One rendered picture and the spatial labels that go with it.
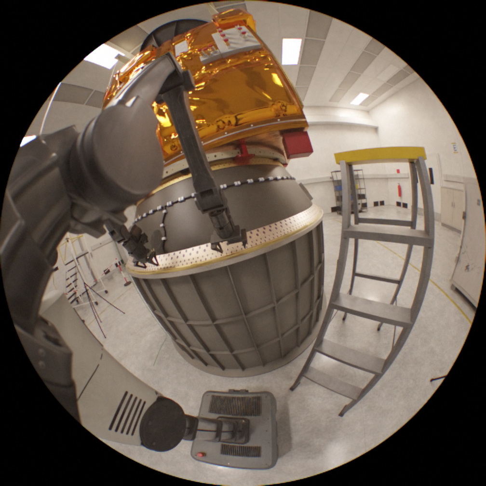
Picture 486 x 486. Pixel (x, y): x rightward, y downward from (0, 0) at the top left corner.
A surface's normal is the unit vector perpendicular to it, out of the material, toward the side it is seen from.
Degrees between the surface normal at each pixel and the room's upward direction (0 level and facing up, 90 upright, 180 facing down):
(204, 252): 43
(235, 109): 91
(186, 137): 112
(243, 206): 62
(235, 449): 0
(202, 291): 90
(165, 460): 0
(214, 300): 90
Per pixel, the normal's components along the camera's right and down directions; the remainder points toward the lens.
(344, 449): -0.23, -0.93
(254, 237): 0.04, -0.53
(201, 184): 0.04, 0.63
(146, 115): 0.97, -0.21
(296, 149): -0.19, 0.34
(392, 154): -0.76, 0.36
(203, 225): -0.01, -0.19
